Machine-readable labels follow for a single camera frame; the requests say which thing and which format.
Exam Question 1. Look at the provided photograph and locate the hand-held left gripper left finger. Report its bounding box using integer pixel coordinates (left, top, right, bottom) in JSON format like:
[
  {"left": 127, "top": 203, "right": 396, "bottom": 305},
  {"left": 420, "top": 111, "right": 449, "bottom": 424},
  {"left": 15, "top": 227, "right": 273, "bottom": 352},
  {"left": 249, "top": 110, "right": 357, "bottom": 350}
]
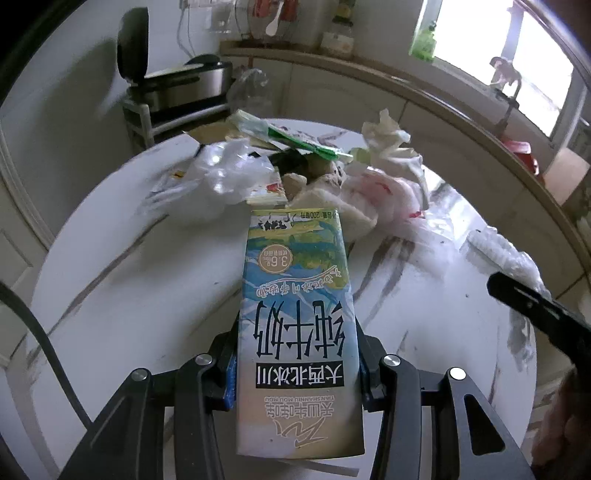
[{"left": 55, "top": 330, "right": 241, "bottom": 480}]

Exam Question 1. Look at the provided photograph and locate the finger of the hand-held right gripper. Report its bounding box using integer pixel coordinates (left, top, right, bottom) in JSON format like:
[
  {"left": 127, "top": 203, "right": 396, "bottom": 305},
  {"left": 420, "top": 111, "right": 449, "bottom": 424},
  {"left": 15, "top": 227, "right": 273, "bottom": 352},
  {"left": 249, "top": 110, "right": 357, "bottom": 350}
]
[{"left": 487, "top": 271, "right": 591, "bottom": 370}]

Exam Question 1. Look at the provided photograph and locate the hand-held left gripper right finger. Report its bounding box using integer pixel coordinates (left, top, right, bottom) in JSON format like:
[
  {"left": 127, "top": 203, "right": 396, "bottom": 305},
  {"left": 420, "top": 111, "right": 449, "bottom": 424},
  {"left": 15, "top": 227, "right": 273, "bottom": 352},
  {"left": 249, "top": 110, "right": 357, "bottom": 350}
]
[{"left": 358, "top": 329, "right": 539, "bottom": 480}]

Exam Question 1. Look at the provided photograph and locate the milk carton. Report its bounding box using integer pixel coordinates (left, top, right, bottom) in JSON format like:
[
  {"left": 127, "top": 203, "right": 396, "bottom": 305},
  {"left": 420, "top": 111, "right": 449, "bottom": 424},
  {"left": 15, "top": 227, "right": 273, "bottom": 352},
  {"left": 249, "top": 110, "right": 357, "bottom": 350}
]
[{"left": 235, "top": 208, "right": 365, "bottom": 469}]

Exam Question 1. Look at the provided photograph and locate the green white snack packet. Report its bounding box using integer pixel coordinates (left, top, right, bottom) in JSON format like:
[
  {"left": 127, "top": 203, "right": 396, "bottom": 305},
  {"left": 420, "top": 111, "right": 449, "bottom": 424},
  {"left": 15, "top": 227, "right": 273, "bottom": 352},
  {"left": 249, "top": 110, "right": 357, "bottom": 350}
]
[{"left": 265, "top": 121, "right": 354, "bottom": 162}]

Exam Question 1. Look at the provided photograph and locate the person's right hand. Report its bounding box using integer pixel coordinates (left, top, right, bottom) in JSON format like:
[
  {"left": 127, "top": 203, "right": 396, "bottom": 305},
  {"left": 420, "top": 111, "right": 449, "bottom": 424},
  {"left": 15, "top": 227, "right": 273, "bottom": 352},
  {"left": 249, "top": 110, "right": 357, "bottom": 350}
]
[{"left": 531, "top": 364, "right": 591, "bottom": 480}]

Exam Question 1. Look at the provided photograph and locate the clear plastic wrap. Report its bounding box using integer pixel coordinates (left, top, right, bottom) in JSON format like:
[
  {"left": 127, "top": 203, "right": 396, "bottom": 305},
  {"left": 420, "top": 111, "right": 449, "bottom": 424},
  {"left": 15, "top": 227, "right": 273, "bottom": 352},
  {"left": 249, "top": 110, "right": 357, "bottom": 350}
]
[{"left": 462, "top": 226, "right": 555, "bottom": 370}]

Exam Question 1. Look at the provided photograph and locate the red basin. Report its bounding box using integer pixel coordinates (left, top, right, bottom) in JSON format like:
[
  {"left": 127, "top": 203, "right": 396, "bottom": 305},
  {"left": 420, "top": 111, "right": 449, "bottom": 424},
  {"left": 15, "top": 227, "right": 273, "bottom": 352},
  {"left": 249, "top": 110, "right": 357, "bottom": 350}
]
[{"left": 501, "top": 137, "right": 539, "bottom": 178}]

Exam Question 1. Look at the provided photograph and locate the beige crumpled paper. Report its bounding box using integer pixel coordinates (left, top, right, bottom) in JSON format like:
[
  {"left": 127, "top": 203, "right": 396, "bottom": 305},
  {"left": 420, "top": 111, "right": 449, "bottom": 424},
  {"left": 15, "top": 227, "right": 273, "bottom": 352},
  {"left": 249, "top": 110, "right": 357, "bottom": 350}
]
[{"left": 288, "top": 182, "right": 384, "bottom": 243}]

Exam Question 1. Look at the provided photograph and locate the white plastic bag red print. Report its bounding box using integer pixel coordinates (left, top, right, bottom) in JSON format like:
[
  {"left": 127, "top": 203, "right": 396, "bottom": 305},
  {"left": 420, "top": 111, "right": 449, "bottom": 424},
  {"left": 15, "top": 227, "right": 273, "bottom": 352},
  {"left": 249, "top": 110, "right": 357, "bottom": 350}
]
[{"left": 344, "top": 168, "right": 444, "bottom": 232}]

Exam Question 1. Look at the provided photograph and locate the paper packet red print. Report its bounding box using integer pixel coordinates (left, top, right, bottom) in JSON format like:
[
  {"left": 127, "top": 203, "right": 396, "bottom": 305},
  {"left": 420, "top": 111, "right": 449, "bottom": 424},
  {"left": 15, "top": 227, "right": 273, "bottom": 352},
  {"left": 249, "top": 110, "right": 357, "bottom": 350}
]
[{"left": 247, "top": 180, "right": 289, "bottom": 206}]

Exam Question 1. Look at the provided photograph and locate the clear plastic bag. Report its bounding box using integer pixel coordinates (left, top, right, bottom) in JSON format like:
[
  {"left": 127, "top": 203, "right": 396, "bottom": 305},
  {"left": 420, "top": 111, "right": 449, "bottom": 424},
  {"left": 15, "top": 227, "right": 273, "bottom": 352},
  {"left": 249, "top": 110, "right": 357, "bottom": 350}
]
[{"left": 139, "top": 138, "right": 275, "bottom": 224}]

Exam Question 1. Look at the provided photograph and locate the crumpled white tissue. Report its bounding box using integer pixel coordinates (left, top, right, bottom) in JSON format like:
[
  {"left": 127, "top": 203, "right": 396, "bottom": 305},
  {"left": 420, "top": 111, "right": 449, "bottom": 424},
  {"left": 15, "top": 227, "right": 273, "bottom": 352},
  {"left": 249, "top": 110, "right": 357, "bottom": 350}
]
[{"left": 360, "top": 108, "right": 430, "bottom": 208}]

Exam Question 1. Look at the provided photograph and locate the dark wrapper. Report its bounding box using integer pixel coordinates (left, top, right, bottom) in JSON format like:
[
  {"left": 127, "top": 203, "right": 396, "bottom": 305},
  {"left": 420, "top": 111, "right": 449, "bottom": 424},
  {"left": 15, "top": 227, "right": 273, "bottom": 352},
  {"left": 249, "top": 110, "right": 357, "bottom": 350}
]
[{"left": 270, "top": 150, "right": 315, "bottom": 174}]

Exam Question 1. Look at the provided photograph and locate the sink faucet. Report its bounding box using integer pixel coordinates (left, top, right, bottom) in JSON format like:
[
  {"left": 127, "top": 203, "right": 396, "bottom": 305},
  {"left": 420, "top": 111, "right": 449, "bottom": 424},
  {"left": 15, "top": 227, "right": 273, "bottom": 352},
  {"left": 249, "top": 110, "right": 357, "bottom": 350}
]
[{"left": 489, "top": 56, "right": 525, "bottom": 132}]

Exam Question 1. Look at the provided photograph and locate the brown cardboard piece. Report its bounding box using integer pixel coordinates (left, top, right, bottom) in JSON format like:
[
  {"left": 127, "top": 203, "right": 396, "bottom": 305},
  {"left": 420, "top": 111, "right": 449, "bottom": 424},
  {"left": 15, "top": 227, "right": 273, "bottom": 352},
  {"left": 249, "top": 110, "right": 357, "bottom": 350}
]
[{"left": 185, "top": 121, "right": 241, "bottom": 144}]

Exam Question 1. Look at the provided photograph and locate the window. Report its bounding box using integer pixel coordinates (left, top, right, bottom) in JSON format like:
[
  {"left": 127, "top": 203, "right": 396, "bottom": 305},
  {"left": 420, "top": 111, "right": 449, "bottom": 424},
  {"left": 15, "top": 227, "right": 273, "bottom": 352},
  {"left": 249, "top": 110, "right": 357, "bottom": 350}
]
[{"left": 418, "top": 0, "right": 591, "bottom": 139}]

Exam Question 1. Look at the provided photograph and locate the white storage rack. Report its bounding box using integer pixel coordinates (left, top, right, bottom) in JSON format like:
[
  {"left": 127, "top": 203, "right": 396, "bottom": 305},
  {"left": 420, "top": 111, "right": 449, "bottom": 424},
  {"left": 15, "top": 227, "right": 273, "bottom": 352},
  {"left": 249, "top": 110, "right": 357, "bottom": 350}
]
[{"left": 122, "top": 102, "right": 232, "bottom": 151}]

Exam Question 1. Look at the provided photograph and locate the green bottle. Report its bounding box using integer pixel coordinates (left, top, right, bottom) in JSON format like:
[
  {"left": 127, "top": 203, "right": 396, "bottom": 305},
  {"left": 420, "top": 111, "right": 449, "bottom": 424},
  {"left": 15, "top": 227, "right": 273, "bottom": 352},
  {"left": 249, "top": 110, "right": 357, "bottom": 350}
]
[{"left": 410, "top": 23, "right": 438, "bottom": 63}]

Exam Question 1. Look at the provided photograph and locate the translucent plastic bag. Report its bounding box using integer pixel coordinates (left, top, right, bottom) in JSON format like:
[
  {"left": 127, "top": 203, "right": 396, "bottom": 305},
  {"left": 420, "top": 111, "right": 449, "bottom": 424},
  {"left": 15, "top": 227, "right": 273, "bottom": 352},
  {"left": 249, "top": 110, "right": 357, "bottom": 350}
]
[{"left": 228, "top": 69, "right": 271, "bottom": 112}]

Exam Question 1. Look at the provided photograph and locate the black cable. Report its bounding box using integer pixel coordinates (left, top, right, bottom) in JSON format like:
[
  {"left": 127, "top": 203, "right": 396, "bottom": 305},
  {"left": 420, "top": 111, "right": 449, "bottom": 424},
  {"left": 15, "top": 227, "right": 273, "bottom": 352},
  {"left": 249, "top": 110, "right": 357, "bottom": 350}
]
[{"left": 0, "top": 281, "right": 95, "bottom": 430}]

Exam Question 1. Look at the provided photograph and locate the wire utensil rack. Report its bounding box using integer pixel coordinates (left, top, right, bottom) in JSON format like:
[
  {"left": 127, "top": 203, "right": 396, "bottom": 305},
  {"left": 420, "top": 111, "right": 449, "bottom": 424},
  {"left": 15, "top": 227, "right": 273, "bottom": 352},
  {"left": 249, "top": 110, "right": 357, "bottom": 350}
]
[{"left": 233, "top": 0, "right": 301, "bottom": 40}]

